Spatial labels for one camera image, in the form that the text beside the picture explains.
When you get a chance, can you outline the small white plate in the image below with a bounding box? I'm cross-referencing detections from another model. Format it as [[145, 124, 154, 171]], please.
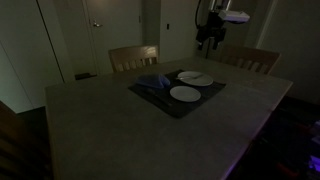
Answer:
[[170, 86, 201, 102]]

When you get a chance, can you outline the blue folded napkin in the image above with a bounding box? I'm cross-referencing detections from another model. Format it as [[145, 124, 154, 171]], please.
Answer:
[[136, 74, 171, 89]]

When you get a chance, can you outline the wooden chair near stove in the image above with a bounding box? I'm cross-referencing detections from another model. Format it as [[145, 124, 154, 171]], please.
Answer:
[[219, 45, 281, 75]]

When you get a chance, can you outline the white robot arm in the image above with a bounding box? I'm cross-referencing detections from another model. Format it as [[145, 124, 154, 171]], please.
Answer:
[[195, 0, 250, 50]]

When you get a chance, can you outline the wooden chair near door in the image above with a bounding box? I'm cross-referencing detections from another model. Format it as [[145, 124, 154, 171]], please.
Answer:
[[109, 45, 159, 72]]

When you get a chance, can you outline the dark knife on mat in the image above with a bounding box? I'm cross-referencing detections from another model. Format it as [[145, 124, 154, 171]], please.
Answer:
[[143, 88, 172, 107]]

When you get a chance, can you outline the silver fork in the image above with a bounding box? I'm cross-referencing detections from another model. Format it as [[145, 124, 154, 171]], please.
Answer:
[[175, 74, 203, 80]]

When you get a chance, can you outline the large white plate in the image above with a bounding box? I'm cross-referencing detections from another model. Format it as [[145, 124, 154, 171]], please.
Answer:
[[177, 71, 213, 87]]

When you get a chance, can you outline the silver door handle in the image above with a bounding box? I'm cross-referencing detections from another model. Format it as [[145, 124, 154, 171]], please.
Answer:
[[93, 21, 103, 28]]

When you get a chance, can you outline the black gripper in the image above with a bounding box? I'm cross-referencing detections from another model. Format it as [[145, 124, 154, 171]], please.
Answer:
[[196, 12, 226, 50]]

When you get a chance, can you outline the black table mat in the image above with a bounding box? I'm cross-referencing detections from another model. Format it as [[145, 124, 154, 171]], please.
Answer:
[[129, 70, 226, 118]]

